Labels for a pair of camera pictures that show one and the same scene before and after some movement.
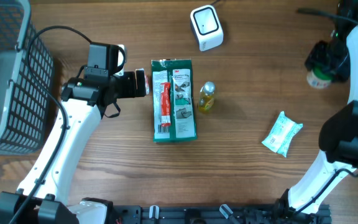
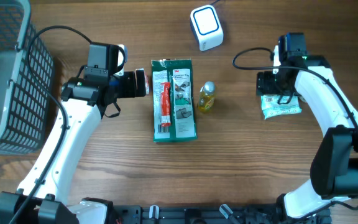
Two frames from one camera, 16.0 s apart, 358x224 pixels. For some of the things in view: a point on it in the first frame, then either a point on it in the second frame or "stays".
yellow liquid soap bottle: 206,96 stays
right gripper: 339,71 -> 263,86
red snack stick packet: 165,96 stays
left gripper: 134,84 stays
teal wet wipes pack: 278,139 -> 271,107
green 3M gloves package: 173,100 stays
